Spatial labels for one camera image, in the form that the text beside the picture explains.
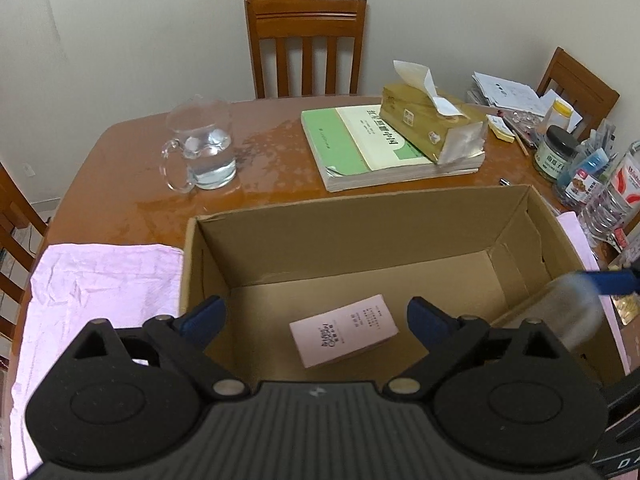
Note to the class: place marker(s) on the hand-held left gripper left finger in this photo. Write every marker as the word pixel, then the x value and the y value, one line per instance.
pixel 206 316

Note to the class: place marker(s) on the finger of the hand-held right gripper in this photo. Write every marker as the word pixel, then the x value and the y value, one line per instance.
pixel 610 282

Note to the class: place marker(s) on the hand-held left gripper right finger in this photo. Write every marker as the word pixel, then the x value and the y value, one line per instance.
pixel 424 317

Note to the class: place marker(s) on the small pink box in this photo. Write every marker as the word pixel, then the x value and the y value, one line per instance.
pixel 345 332

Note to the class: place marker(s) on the cardboard box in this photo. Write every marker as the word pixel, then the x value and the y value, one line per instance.
pixel 350 250

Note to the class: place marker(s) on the yellow snack packet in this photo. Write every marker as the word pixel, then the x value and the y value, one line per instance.
pixel 627 310

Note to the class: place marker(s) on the red label water bottle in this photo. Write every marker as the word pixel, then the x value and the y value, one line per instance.
pixel 617 190

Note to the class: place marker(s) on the blue-capped small bottle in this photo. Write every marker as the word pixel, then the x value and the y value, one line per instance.
pixel 582 180

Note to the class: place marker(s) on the pink cloth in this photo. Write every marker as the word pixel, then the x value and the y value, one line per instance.
pixel 90 300

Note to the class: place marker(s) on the green label jar black lid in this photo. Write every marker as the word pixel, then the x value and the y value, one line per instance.
pixel 552 157

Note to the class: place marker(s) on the glass pitcher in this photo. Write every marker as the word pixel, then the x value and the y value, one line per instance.
pixel 205 145

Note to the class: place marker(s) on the pencil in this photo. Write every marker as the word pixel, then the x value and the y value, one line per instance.
pixel 517 137

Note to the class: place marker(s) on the yellow lid bottle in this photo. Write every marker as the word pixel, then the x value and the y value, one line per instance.
pixel 560 115

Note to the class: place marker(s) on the green paper box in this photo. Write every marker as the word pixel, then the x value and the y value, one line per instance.
pixel 365 140

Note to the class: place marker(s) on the small yellow box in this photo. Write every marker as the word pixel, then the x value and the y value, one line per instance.
pixel 500 129

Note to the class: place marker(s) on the tan tissue pack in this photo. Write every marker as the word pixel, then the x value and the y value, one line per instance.
pixel 425 120

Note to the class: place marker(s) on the green book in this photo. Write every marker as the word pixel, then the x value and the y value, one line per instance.
pixel 325 145

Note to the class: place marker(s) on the wooden chair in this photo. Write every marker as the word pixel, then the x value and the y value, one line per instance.
pixel 12 220
pixel 305 15
pixel 580 80

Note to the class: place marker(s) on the stack of white papers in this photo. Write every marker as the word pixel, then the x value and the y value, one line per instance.
pixel 505 90

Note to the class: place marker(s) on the wall socket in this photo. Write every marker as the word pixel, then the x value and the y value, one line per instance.
pixel 28 168

